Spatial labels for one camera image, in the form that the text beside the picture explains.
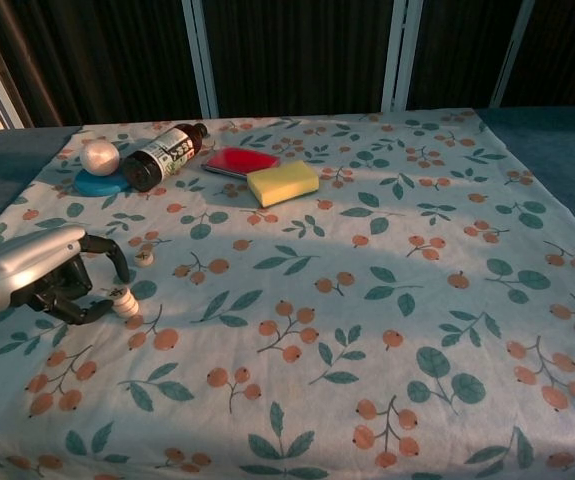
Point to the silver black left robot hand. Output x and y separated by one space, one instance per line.
27 265

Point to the white chess piece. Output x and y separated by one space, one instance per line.
115 292
131 311
125 302
143 257

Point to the blue round disc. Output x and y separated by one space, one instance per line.
92 187

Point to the white chess piece front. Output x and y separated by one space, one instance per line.
131 311

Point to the white ball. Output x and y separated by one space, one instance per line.
98 157

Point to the brown bottle with label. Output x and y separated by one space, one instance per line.
162 152

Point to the dark ribbed screen panel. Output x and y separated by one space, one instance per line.
117 55
572 50
302 55
457 50

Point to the red flat box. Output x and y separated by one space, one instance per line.
239 160

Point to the yellow sponge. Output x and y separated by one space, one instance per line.
279 184

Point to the floral berry print tablecloth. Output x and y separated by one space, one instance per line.
317 325

